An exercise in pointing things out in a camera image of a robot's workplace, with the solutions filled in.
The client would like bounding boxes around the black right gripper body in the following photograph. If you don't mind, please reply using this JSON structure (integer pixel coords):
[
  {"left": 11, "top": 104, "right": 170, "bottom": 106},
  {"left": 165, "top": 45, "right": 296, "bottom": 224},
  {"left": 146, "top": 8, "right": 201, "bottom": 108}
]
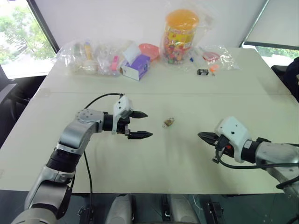
[{"left": 214, "top": 135, "right": 235, "bottom": 157}]

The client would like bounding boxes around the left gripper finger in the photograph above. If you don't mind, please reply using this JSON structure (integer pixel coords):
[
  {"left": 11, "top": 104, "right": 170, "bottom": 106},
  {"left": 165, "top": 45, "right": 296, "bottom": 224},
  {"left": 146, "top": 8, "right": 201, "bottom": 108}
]
[
  {"left": 132, "top": 111, "right": 149, "bottom": 119},
  {"left": 127, "top": 131, "right": 154, "bottom": 140}
]

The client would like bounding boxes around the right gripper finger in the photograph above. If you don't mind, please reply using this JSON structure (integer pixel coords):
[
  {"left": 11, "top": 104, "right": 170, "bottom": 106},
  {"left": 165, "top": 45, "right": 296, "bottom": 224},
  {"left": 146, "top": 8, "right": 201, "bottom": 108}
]
[
  {"left": 197, "top": 132, "right": 219, "bottom": 141},
  {"left": 202, "top": 138, "right": 218, "bottom": 147}
]

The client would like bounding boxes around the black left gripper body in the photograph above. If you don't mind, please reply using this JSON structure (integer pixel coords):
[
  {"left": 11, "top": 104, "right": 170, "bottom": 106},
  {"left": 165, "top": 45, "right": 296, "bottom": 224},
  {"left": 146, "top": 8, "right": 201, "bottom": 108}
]
[{"left": 116, "top": 111, "right": 135, "bottom": 140}]

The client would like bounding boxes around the purple and white box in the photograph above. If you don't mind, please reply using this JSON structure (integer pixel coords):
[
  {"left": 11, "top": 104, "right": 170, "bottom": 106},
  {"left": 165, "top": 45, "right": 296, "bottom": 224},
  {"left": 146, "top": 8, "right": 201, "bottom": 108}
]
[{"left": 120, "top": 54, "right": 151, "bottom": 82}]

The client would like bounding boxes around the white paper card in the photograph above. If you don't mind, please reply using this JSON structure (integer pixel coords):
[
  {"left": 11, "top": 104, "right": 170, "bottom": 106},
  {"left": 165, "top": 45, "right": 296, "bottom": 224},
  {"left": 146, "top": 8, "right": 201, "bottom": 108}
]
[{"left": 122, "top": 42, "right": 139, "bottom": 64}]

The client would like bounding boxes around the pink plastic bowl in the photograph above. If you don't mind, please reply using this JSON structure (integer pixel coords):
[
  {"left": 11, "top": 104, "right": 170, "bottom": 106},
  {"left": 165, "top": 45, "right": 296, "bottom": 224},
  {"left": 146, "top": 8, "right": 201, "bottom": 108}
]
[{"left": 138, "top": 42, "right": 160, "bottom": 62}]

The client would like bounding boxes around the clear bag with pink item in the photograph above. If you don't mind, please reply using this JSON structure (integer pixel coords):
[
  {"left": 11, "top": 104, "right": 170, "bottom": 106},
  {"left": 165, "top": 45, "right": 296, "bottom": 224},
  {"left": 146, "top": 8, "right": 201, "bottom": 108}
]
[{"left": 95, "top": 40, "right": 128, "bottom": 77}]

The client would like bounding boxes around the grey rounded shape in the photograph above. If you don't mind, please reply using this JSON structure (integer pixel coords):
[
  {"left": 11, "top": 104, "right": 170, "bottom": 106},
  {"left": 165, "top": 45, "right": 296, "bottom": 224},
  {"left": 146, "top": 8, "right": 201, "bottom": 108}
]
[{"left": 110, "top": 194, "right": 137, "bottom": 224}]

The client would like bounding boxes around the yellow bottle with purple cap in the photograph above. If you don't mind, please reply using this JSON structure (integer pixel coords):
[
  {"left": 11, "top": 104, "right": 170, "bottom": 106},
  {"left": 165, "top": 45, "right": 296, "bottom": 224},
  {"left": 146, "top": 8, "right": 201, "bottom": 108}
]
[{"left": 83, "top": 41, "right": 93, "bottom": 61}]

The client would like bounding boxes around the orange-lid candy jar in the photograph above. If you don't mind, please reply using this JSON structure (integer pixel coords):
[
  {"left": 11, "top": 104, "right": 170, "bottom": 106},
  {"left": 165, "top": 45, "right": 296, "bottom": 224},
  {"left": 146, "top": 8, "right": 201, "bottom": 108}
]
[{"left": 161, "top": 9, "right": 200, "bottom": 66}]

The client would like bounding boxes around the clear bag with bottle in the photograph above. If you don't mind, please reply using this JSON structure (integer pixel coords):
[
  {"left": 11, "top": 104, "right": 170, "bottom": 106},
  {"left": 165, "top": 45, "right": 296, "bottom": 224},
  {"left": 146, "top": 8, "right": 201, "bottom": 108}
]
[{"left": 55, "top": 39, "right": 99, "bottom": 76}]

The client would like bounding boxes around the dark seated figure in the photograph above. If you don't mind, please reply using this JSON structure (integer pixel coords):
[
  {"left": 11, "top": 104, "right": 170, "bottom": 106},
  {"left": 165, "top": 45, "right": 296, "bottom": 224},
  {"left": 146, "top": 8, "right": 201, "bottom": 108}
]
[{"left": 271, "top": 56, "right": 299, "bottom": 104}]

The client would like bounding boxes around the clear bag around jar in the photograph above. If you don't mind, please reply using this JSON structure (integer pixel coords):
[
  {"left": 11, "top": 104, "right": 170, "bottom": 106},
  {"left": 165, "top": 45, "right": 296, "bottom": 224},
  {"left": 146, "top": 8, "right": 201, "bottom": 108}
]
[{"left": 159, "top": 2, "right": 215, "bottom": 71}]

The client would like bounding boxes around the black office chair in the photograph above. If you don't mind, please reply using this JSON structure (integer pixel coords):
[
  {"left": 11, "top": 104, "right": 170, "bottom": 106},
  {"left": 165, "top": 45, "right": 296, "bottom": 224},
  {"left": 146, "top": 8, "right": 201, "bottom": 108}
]
[{"left": 0, "top": 76, "right": 47, "bottom": 150}]

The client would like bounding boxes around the white window blind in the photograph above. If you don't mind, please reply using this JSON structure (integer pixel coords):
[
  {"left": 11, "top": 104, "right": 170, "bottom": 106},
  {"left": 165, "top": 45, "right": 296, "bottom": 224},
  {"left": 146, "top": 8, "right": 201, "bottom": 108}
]
[{"left": 242, "top": 0, "right": 299, "bottom": 50}]

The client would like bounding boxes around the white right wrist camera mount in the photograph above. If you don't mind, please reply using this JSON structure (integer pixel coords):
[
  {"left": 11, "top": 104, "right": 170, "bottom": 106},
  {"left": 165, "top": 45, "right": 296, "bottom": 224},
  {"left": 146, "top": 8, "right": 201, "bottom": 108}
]
[{"left": 214, "top": 116, "right": 253, "bottom": 164}]

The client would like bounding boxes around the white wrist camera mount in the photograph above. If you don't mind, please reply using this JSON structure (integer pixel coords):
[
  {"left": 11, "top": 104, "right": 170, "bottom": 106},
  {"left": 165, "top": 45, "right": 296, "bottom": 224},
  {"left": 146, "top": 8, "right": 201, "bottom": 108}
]
[
  {"left": 214, "top": 116, "right": 253, "bottom": 164},
  {"left": 112, "top": 94, "right": 134, "bottom": 135}
]

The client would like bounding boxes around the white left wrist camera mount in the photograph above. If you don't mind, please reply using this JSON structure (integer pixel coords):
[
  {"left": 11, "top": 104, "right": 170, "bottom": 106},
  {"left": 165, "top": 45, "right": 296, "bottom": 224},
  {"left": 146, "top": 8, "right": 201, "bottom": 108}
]
[{"left": 112, "top": 94, "right": 134, "bottom": 135}]

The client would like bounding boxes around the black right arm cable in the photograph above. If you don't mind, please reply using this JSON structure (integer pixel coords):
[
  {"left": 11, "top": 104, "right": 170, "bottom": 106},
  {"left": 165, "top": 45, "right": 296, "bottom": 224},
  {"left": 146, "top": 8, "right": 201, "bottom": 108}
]
[{"left": 212, "top": 149, "right": 299, "bottom": 190}]

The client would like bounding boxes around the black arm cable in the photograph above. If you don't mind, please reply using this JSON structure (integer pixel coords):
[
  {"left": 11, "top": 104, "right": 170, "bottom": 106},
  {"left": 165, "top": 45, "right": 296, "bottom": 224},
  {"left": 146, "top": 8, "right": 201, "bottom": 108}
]
[
  {"left": 212, "top": 149, "right": 299, "bottom": 190},
  {"left": 83, "top": 93, "right": 125, "bottom": 224}
]

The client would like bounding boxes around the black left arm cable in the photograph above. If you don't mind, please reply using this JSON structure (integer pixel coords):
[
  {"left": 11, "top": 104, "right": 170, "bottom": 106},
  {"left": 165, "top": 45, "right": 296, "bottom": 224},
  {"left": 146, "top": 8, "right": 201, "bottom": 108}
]
[{"left": 83, "top": 93, "right": 125, "bottom": 224}]

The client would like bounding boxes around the black bracket under table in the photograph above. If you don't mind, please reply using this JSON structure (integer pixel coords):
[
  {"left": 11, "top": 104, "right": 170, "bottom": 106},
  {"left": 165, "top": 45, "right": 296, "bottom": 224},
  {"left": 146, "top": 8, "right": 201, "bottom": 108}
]
[{"left": 205, "top": 201, "right": 225, "bottom": 224}]

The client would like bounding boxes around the red ring-shaped item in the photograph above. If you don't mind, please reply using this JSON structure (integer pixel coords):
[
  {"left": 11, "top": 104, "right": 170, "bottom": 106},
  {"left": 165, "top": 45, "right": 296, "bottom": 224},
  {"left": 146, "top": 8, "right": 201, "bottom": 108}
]
[{"left": 202, "top": 51, "right": 221, "bottom": 62}]

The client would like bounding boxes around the clear bag with red ring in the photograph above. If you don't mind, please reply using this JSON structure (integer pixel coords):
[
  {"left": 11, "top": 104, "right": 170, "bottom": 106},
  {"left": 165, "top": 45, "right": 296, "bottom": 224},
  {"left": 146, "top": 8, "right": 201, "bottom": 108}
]
[{"left": 198, "top": 45, "right": 242, "bottom": 71}]

